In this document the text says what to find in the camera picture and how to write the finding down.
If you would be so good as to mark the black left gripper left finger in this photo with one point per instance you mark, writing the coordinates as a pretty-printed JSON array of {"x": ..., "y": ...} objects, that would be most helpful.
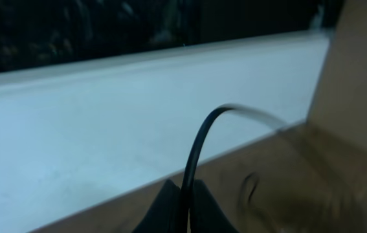
[{"x": 160, "y": 217}]

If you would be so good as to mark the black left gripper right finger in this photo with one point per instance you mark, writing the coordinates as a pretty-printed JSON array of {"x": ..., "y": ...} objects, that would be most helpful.
[{"x": 205, "y": 214}]

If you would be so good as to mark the brown cardboard panel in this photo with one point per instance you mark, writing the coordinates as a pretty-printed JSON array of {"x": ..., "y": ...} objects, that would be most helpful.
[{"x": 340, "y": 102}]

